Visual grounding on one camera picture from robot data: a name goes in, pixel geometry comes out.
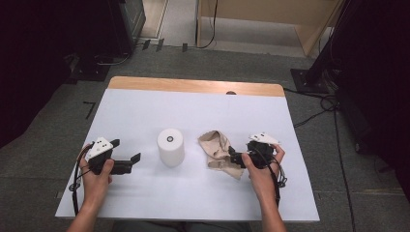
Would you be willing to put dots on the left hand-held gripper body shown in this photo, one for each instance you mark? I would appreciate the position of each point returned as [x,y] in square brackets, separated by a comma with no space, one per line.
[100,154]

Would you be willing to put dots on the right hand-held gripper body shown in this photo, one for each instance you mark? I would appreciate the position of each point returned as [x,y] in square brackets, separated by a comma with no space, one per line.
[261,153]

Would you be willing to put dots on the beige cloth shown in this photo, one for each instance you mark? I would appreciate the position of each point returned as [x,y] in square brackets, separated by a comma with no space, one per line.
[219,151]

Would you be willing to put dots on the person's right hand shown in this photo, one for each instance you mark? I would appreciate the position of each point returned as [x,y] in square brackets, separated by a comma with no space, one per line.
[262,183]

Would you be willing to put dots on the person's left hand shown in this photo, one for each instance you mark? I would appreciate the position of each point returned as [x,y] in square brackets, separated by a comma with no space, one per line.
[95,187]

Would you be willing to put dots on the white table mat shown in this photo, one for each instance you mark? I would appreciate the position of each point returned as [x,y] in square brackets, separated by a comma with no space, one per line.
[193,109]

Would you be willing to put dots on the wooden table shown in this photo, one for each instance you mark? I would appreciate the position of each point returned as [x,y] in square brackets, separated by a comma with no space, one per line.
[193,85]

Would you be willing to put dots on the person's lap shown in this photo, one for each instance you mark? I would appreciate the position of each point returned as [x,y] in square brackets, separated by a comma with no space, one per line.
[180,226]

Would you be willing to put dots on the black metal stand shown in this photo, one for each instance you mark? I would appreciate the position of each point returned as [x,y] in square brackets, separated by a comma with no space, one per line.
[309,82]

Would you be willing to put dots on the short black tape strip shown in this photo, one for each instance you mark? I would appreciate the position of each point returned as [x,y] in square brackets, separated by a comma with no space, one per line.
[185,47]
[146,44]
[160,44]

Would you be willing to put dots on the dark curtain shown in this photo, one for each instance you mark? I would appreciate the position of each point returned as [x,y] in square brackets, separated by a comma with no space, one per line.
[32,64]
[380,96]

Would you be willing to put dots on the black cabinet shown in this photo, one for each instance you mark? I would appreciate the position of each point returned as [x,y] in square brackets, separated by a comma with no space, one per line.
[129,22]

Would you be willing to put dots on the light wooden shelf unit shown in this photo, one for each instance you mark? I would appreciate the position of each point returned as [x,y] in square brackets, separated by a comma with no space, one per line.
[257,9]

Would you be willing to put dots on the black flat base plate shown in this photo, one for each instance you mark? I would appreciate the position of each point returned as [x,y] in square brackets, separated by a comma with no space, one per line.
[90,72]

